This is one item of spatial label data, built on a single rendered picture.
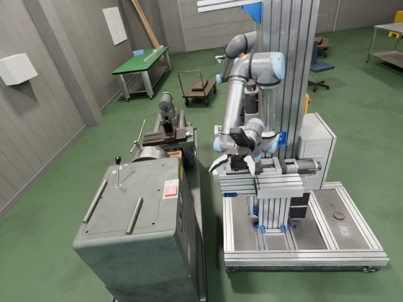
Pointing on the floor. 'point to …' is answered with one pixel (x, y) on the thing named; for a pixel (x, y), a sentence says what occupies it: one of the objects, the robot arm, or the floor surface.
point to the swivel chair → (318, 67)
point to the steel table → (395, 57)
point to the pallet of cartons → (397, 22)
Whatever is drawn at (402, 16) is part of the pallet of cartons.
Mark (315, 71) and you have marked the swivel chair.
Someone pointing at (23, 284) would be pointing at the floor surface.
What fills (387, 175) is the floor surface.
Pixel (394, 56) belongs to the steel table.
